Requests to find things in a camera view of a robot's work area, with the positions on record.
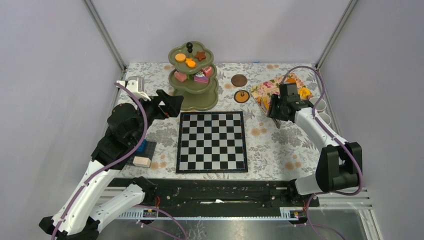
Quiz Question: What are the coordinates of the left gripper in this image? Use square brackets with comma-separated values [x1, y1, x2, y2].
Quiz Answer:
[131, 89, 184, 144]

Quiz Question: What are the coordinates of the pink swirl roll cake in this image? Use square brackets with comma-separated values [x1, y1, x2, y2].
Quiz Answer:
[173, 71, 188, 82]

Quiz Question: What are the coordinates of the green three-tier dessert stand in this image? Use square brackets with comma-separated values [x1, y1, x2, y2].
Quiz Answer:
[168, 41, 219, 111]

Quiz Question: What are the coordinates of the purple cake slice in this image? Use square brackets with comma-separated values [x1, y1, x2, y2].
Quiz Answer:
[193, 72, 209, 84]

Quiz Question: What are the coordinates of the orange fish cookie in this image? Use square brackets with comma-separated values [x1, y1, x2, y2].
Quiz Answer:
[185, 58, 197, 68]

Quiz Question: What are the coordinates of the orange round pastry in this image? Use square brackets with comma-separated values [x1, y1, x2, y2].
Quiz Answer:
[174, 53, 187, 63]

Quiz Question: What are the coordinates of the pink cake slice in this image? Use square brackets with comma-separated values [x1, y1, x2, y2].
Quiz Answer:
[201, 66, 214, 78]

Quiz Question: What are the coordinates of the brown star cookie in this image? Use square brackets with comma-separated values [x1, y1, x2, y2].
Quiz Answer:
[194, 51, 207, 62]

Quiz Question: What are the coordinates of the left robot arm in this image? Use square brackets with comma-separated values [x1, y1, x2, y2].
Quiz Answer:
[39, 89, 184, 240]

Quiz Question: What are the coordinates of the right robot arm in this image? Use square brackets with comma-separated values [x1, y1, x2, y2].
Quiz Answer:
[267, 83, 363, 206]

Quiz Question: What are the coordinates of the yellow frosted donut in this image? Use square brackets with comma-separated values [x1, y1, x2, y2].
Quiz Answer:
[298, 86, 314, 100]

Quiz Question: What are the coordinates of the floral serving tray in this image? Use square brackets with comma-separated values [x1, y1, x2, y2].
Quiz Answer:
[249, 73, 307, 106]

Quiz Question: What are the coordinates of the large pink mug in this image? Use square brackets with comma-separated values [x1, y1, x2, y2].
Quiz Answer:
[309, 97, 327, 113]

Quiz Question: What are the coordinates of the orange smiley face coaster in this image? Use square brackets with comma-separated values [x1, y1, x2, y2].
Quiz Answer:
[233, 90, 250, 103]

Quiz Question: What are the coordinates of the small pink mug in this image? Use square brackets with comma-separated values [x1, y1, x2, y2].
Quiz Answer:
[318, 112, 332, 126]

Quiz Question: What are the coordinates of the floral tablecloth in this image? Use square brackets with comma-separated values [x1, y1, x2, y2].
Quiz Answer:
[119, 63, 321, 181]

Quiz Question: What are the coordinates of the grey lego baseplate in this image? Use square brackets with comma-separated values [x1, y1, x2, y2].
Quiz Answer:
[131, 140, 157, 165]

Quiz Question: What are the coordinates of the dark brown round coaster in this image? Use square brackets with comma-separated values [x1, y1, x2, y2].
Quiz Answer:
[231, 74, 248, 87]

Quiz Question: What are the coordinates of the blue lego brick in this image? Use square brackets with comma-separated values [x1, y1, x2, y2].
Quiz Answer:
[135, 139, 147, 154]

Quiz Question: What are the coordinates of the black white chessboard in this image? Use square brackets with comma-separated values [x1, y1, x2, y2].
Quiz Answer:
[175, 111, 248, 174]

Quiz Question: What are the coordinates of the wooden block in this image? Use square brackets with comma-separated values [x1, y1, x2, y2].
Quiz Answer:
[132, 156, 152, 168]

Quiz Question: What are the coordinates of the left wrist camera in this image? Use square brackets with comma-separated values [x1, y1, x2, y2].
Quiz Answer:
[115, 76, 152, 101]

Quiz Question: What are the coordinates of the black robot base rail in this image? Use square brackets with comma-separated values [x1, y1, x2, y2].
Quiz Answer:
[109, 177, 321, 220]

